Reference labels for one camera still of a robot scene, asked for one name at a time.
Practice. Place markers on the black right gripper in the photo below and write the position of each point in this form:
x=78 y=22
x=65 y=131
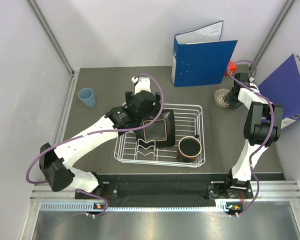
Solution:
x=234 y=105

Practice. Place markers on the dark brown mug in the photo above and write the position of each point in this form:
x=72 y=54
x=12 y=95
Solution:
x=189 y=149

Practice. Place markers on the small orange object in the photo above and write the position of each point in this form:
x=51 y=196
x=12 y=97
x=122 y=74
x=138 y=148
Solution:
x=231 y=69

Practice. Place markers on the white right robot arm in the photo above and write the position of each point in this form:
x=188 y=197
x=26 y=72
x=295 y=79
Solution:
x=262 y=128

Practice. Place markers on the purple leaning binder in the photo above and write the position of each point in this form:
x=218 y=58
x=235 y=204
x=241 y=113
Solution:
x=283 y=87

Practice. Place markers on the white wire dish rack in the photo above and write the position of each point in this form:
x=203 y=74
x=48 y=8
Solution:
x=188 y=122

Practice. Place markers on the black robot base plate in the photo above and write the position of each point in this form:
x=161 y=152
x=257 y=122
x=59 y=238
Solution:
x=201 y=185

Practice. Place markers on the blue standing binder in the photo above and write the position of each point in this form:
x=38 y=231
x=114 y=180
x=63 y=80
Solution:
x=200 y=57

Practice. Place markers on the brown floral patterned bowl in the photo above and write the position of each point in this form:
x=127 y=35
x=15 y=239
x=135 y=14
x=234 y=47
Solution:
x=218 y=97

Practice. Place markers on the light blue cup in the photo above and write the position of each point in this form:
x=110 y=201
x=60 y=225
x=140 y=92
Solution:
x=87 y=97

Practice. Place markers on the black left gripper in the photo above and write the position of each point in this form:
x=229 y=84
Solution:
x=155 y=109

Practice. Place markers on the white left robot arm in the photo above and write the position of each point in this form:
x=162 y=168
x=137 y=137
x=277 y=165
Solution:
x=57 y=162

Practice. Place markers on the slotted cable duct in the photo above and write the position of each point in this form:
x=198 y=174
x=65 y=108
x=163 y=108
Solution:
x=92 y=206

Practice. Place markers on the black square plate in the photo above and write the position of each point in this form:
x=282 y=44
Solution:
x=160 y=134

